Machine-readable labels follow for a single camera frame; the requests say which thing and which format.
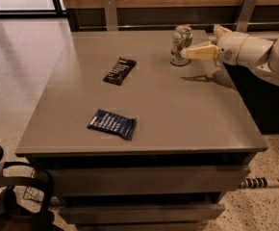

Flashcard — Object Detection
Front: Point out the lower grey drawer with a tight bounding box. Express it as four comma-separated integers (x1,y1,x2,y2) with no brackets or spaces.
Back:
59,204,225,224

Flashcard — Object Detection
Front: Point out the right metal wall bracket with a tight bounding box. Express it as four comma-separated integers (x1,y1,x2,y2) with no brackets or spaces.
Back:
235,0,257,33

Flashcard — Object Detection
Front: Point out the left metal wall bracket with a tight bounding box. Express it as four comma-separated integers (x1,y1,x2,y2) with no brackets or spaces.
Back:
103,0,118,31

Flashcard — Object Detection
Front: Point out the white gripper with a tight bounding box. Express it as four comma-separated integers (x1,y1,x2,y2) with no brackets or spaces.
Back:
181,24,249,65

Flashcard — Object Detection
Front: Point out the black snack bar wrapper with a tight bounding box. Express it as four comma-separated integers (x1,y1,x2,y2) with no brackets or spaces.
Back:
103,58,137,86

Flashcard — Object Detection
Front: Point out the black bag with strap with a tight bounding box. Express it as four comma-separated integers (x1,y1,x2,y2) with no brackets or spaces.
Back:
0,146,63,231

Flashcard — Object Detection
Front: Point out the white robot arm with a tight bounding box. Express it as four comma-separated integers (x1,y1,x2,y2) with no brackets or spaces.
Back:
182,24,279,86

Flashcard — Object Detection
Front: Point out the blue snack bar wrapper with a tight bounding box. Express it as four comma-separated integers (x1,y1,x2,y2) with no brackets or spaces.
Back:
87,109,137,141

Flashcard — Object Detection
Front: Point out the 7up soda can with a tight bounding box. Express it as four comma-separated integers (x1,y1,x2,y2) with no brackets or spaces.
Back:
170,24,192,66

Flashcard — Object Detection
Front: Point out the grey drawer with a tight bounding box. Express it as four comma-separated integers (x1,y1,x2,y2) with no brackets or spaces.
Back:
50,166,250,196
59,204,225,224

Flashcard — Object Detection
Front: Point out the metal wall bracket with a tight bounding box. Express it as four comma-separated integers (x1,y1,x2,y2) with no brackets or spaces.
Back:
103,0,118,31
235,0,257,33

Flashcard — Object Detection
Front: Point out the upper grey drawer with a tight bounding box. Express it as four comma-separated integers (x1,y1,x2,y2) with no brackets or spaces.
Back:
50,166,250,196

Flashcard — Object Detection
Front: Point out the grey drawer cabinet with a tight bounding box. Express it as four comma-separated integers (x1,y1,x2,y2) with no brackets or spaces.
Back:
16,31,266,231

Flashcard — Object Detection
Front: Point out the black white striped stick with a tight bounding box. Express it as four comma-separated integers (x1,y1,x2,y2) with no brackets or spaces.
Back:
240,177,279,189

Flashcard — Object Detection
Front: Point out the black wire basket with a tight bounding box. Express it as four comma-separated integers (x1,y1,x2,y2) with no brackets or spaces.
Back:
23,169,46,204

